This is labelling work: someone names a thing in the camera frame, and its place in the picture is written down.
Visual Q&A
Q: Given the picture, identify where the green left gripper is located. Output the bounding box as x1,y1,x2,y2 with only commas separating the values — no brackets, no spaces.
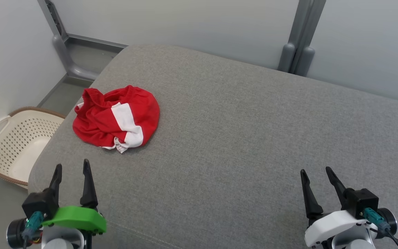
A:
7,159,107,249

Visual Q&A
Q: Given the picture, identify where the right camera cable teal plug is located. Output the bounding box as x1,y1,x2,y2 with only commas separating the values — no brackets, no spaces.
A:
363,207,398,249

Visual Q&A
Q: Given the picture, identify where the grey double partition post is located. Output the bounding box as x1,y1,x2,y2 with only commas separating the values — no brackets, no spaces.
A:
278,0,326,77

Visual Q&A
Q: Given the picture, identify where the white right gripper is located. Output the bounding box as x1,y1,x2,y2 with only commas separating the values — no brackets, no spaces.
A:
300,167,397,249

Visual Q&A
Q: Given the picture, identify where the left camera cable teal plug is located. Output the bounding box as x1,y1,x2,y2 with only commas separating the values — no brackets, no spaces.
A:
21,211,45,249

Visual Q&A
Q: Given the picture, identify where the grey partition post with rail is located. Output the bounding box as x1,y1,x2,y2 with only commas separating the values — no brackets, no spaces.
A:
37,0,129,82

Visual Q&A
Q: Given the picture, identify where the camera cable teal plug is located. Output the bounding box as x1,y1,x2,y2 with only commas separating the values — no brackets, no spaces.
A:
21,211,45,249
363,207,398,249

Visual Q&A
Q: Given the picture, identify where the red shorts white stripe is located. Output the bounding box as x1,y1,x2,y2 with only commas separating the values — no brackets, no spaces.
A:
73,85,160,154

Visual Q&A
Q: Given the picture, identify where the white perforated laundry basket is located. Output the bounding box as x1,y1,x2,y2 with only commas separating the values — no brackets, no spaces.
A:
0,107,66,190

